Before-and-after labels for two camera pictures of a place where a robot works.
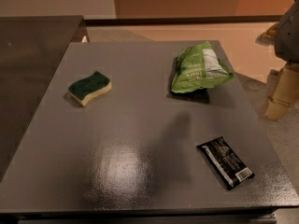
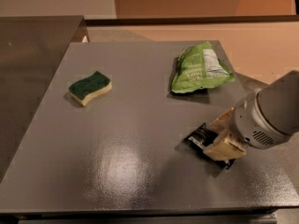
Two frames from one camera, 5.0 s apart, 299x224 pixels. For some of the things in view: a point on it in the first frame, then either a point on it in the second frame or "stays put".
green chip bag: x=199 y=66 stays put
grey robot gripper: x=288 y=36 → x=250 y=121
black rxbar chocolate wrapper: x=227 y=166 → x=200 y=139
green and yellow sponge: x=95 y=83 stays put
